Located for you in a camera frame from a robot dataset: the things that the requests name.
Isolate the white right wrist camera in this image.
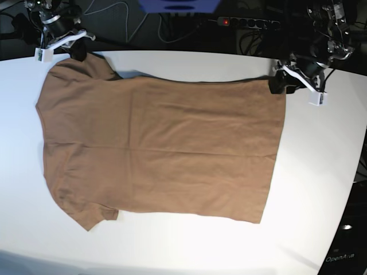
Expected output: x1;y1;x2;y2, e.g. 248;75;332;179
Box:
34;48;54;63

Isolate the black power strip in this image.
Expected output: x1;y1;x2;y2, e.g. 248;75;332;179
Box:
215;17;281;30

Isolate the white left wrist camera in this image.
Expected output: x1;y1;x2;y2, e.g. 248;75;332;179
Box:
309;92;328;107

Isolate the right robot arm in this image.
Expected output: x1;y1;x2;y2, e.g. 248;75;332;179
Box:
24;1;87;62

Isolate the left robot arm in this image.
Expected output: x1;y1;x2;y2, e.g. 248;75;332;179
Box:
268;1;355;95

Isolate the blue box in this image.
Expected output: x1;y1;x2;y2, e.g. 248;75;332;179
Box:
138;0;221;13

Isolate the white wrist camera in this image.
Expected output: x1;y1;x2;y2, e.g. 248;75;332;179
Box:
34;48;54;63
309;92;328;107

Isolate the brown T-shirt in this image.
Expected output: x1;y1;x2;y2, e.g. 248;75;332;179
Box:
36;54;286;230

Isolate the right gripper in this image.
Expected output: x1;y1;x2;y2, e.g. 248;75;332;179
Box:
42;14;87;61

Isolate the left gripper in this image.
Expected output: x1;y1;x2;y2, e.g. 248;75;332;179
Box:
268;56;327;94

